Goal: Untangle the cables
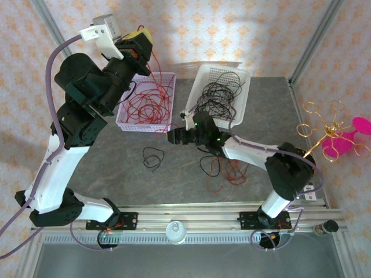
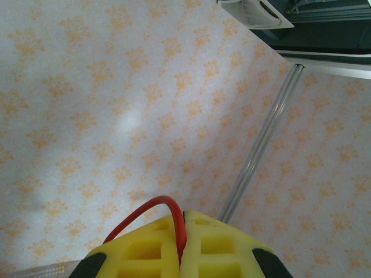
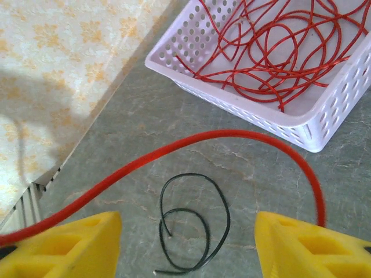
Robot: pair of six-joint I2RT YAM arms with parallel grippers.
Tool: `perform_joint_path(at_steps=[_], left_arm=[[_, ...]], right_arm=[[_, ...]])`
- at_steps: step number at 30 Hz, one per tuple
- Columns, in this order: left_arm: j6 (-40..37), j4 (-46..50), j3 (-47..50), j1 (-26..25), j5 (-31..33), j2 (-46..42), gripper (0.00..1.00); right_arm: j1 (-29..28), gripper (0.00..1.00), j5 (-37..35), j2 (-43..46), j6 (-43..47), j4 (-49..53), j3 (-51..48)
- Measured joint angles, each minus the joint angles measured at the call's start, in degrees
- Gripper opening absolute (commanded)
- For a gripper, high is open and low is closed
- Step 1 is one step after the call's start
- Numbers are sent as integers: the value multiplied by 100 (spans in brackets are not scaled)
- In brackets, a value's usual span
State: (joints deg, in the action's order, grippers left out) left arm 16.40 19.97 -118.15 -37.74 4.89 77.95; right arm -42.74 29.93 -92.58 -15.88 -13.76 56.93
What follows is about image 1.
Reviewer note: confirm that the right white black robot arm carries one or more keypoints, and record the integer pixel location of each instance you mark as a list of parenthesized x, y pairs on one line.
[(249, 150)]

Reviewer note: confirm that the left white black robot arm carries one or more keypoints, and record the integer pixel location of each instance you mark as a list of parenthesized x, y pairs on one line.
[(58, 173)]

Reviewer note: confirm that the purple plastic basket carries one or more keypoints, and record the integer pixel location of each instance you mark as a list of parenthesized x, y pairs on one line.
[(145, 128)]

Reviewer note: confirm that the white plastic basket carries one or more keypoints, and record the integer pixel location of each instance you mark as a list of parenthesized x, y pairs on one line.
[(220, 68)]

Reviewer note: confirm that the white round knob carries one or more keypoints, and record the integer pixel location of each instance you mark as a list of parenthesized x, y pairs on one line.
[(175, 233)]

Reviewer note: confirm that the white label card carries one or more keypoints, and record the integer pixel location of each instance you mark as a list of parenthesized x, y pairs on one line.
[(310, 197)]

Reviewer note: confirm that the pink fuzzy ornament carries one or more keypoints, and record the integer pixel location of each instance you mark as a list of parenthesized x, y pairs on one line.
[(336, 147)]

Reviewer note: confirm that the small dark bottle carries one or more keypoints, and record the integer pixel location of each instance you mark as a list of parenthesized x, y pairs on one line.
[(329, 226)]

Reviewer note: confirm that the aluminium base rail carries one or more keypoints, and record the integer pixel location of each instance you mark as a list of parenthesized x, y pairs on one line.
[(174, 215)]

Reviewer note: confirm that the aluminium frame post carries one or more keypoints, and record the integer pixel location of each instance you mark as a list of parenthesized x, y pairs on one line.
[(317, 37), (47, 17)]

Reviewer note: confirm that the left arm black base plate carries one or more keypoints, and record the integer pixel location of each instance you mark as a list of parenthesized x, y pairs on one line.
[(130, 220)]

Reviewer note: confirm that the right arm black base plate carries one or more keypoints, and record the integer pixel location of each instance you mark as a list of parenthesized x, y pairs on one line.
[(246, 220)]

